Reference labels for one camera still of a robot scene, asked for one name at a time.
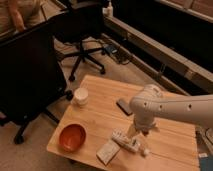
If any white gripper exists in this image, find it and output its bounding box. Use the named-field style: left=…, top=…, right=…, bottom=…
left=127, top=115, right=156, bottom=138

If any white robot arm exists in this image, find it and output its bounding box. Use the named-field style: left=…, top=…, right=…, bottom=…
left=127, top=84, right=213, bottom=138

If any white spray bottle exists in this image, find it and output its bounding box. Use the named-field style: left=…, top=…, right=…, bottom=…
left=102, top=0, right=113, bottom=17

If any red bowl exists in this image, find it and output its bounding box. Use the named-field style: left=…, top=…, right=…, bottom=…
left=58, top=124, right=86, bottom=152

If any white cup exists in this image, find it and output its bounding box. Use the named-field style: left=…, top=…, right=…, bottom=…
left=74, top=88, right=89, bottom=106

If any blue power strip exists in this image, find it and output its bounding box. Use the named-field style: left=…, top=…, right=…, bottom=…
left=105, top=44, right=118, bottom=55

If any black office chair near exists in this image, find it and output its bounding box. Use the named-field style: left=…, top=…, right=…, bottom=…
left=0, top=21, right=73, bottom=144

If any black office chair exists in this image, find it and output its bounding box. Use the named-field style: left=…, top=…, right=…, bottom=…
left=50, top=0, right=106, bottom=81
left=0, top=21, right=73, bottom=144

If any black office chair far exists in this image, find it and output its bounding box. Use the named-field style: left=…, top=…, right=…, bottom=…
left=50, top=0, right=106, bottom=81

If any long metal rail bench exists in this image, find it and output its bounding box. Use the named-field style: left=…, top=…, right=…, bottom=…
left=105, top=0, right=213, bottom=94

